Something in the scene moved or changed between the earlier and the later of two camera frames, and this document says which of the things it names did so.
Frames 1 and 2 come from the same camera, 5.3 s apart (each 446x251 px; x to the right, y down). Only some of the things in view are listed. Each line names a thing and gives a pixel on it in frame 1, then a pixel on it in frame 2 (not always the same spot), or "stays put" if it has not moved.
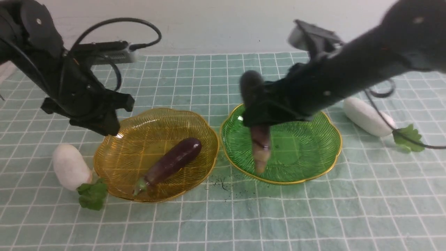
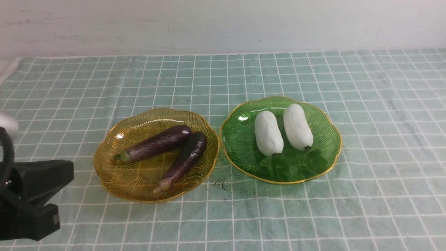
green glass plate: x=299 y=148 stays put
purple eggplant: x=170 y=161 → x=173 y=138
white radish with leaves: x=362 y=113 → x=299 y=132
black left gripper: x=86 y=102 → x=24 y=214
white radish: x=73 y=171 → x=269 y=138
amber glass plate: x=121 y=161 stays put
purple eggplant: x=252 y=83 → x=188 y=158
